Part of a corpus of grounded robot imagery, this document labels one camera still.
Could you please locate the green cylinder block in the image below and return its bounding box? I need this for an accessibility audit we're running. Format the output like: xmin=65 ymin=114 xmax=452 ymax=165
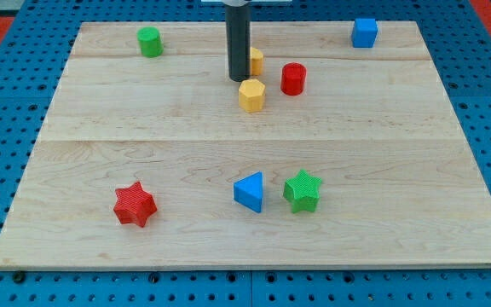
xmin=136 ymin=26 xmax=164 ymax=58

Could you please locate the blue triangle block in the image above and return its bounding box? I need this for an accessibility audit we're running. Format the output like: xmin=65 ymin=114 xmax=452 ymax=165
xmin=234 ymin=171 xmax=263 ymax=213

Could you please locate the yellow block behind tool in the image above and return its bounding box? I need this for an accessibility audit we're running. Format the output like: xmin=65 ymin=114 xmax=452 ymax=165
xmin=250 ymin=47 xmax=264 ymax=76

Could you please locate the blue cube block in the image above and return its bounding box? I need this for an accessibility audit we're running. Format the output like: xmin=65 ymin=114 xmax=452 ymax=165
xmin=351 ymin=18 xmax=378 ymax=48

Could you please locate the yellow hexagon block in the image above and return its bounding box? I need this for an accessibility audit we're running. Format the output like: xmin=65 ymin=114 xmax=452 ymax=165
xmin=239 ymin=78 xmax=266 ymax=113

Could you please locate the red cylinder block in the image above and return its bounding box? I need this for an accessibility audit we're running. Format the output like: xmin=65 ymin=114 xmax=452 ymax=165
xmin=280 ymin=62 xmax=307 ymax=96

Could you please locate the green star block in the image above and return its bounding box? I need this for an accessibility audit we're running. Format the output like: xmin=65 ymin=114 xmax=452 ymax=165
xmin=283 ymin=169 xmax=322 ymax=213

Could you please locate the red star block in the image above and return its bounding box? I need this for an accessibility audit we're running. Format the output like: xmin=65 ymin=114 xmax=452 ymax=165
xmin=113 ymin=182 xmax=158 ymax=228

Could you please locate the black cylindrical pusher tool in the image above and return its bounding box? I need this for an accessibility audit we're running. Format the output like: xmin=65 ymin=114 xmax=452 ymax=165
xmin=223 ymin=0 xmax=251 ymax=82

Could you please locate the wooden board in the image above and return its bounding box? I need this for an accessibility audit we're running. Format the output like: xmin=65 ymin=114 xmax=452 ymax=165
xmin=0 ymin=21 xmax=491 ymax=271

